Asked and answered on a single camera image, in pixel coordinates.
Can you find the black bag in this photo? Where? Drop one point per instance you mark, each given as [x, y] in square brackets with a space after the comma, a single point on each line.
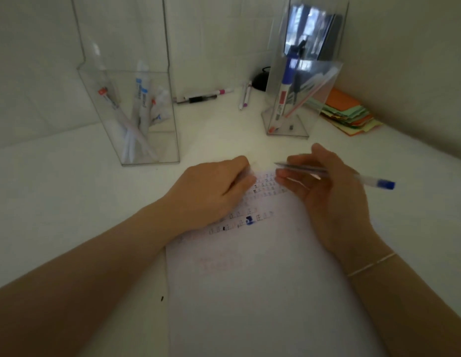
[258, 83]

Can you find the white paper sheet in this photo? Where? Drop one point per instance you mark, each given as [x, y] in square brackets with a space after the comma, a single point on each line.
[260, 301]

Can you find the thick white marker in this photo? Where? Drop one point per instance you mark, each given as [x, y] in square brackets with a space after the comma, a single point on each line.
[286, 79]

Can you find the clear pen black grip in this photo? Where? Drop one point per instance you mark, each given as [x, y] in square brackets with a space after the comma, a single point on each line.
[296, 87]

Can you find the clear acrylic box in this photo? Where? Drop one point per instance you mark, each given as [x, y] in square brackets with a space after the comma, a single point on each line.
[119, 25]
[275, 118]

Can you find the person's right hand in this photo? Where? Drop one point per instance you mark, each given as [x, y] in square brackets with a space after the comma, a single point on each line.
[342, 215]

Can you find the person's left hand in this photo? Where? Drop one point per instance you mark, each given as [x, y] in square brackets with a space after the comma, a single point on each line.
[208, 193]

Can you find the stack of coloured sticky notes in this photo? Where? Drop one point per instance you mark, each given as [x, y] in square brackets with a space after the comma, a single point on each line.
[342, 100]

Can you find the white pen pink ends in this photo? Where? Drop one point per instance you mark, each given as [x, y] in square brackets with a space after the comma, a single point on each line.
[221, 92]

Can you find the person's left forearm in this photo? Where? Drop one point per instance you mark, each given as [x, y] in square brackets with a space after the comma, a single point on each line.
[66, 293]

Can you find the white pen light blue band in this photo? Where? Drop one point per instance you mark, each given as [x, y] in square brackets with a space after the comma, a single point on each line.
[139, 82]

